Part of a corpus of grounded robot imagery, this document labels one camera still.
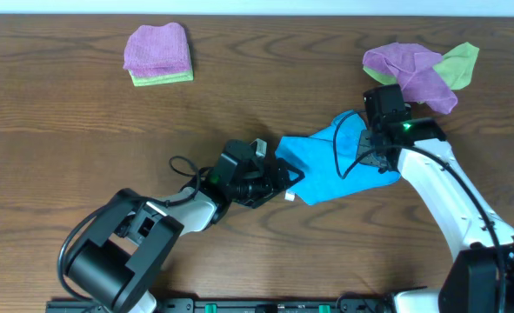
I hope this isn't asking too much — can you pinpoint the blue microfiber cloth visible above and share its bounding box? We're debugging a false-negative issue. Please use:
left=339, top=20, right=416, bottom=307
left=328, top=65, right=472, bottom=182
left=275, top=110, right=400, bottom=205

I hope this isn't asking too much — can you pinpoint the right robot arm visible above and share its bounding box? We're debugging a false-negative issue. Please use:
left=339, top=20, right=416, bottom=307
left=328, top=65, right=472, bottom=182
left=357, top=84, right=514, bottom=312

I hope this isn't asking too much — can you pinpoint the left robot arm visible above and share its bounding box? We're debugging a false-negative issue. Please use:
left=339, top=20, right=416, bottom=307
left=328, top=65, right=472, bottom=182
left=57, top=139, right=304, bottom=312

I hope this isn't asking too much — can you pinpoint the crumpled purple cloth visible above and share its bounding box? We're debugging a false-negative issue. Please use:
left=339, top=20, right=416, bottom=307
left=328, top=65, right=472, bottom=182
left=363, top=43, right=457, bottom=115

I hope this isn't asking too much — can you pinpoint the crumpled green cloth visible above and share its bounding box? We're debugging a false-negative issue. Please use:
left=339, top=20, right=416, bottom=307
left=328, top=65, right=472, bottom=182
left=363, top=41, right=480, bottom=104

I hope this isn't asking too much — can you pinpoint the folded green cloth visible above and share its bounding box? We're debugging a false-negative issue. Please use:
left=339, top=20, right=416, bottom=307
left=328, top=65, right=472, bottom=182
left=123, top=45, right=194, bottom=87

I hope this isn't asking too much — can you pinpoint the folded purple cloth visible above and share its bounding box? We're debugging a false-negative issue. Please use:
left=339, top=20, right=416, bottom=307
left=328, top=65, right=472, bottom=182
left=123, top=22, right=192, bottom=77

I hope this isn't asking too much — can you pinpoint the black mounting rail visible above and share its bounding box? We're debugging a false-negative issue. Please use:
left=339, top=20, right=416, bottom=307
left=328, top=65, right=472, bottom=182
left=44, top=296, right=397, bottom=313

